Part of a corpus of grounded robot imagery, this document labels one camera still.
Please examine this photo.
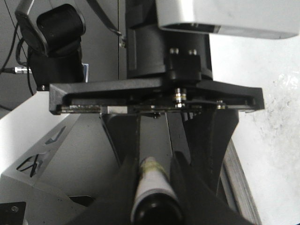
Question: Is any white whiteboard marker pen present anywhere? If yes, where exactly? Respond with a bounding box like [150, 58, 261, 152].
[130, 157, 184, 225]

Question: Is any black webcam on mount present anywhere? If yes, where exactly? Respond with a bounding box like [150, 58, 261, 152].
[15, 0, 86, 91]

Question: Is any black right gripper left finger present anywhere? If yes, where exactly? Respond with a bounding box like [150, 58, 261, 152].
[68, 155, 139, 225]

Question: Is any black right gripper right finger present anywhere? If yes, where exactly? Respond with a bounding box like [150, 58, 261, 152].
[170, 152, 251, 225]

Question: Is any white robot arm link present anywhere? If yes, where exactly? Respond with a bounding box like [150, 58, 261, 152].
[156, 0, 300, 39]

